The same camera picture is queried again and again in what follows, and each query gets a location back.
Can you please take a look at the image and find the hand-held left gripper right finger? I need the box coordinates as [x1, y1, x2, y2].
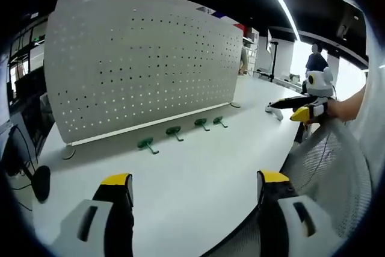
[256, 169, 335, 257]

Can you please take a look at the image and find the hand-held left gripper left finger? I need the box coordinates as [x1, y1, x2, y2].
[50, 172, 135, 257]

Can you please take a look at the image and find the green hook assembly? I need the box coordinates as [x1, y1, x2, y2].
[137, 137, 161, 156]
[165, 125, 185, 143]
[212, 116, 229, 129]
[193, 117, 211, 132]

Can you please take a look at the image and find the white perforated mounting plate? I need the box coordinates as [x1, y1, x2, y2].
[43, 0, 245, 160]

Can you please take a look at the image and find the small white device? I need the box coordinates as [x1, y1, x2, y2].
[264, 102, 285, 122]

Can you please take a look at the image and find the black tripod stand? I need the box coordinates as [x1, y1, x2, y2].
[265, 29, 281, 83]

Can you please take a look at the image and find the white mesh chair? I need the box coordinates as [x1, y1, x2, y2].
[207, 117, 374, 257]

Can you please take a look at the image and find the black microphone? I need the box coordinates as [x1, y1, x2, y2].
[29, 165, 52, 204]

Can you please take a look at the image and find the ceiling light strip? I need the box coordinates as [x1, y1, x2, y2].
[251, 0, 302, 42]

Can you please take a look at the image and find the black office chair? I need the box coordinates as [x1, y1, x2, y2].
[0, 124, 39, 178]

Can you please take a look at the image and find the black cable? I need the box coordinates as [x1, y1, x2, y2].
[11, 183, 34, 211]

